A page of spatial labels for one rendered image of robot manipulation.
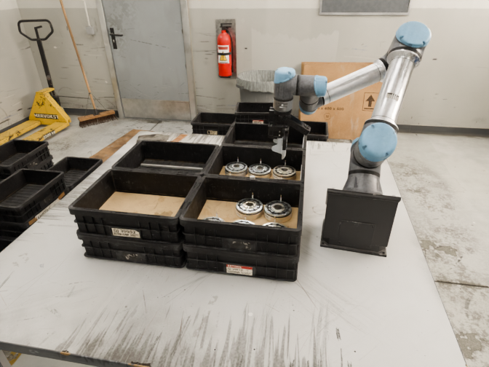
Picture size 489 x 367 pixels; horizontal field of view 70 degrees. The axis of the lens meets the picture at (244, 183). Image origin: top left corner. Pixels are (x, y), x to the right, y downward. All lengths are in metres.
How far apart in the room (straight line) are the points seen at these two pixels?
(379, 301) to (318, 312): 0.21
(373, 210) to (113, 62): 4.05
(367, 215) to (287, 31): 3.14
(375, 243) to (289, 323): 0.46
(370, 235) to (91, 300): 0.99
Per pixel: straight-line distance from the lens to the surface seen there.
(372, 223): 1.33
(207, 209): 1.36
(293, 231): 1.09
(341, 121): 4.15
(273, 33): 4.20
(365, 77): 1.51
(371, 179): 1.34
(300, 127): 1.40
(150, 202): 1.45
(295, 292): 1.22
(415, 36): 1.45
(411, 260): 1.45
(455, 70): 4.51
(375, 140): 1.23
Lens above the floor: 1.60
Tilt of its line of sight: 30 degrees down
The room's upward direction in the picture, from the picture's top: 1 degrees counter-clockwise
